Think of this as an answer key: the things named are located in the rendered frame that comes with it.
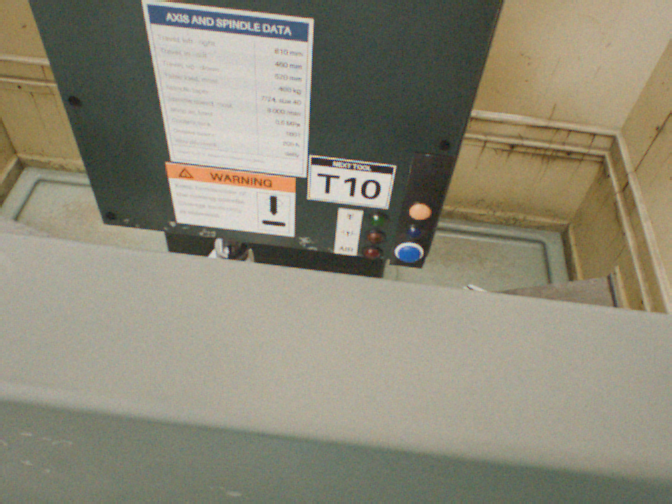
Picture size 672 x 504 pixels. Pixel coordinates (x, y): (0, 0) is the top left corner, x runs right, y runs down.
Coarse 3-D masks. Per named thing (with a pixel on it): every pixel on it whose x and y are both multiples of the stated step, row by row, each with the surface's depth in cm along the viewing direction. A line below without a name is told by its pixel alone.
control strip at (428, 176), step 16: (416, 160) 67; (432, 160) 67; (448, 160) 67; (416, 176) 69; (432, 176) 69; (448, 176) 69; (416, 192) 71; (432, 192) 71; (432, 208) 73; (400, 224) 76; (416, 224) 75; (432, 224) 75; (384, 240) 78; (400, 240) 78; (416, 240) 78
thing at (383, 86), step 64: (64, 0) 57; (128, 0) 56; (192, 0) 55; (256, 0) 55; (320, 0) 54; (384, 0) 54; (448, 0) 53; (64, 64) 62; (128, 64) 61; (320, 64) 59; (384, 64) 59; (448, 64) 58; (128, 128) 68; (320, 128) 66; (384, 128) 65; (448, 128) 64; (128, 192) 76; (384, 256) 81
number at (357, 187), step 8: (344, 176) 70; (352, 176) 70; (360, 176) 70; (368, 176) 70; (344, 184) 71; (352, 184) 71; (360, 184) 71; (368, 184) 71; (376, 184) 71; (384, 184) 71; (344, 192) 72; (352, 192) 72; (360, 192) 72; (368, 192) 72; (376, 192) 72; (384, 192) 72; (360, 200) 73; (368, 200) 73; (376, 200) 73
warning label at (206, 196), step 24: (168, 168) 72; (192, 168) 72; (216, 168) 72; (192, 192) 75; (216, 192) 75; (240, 192) 74; (264, 192) 74; (288, 192) 74; (192, 216) 79; (216, 216) 78; (240, 216) 78; (264, 216) 77; (288, 216) 77
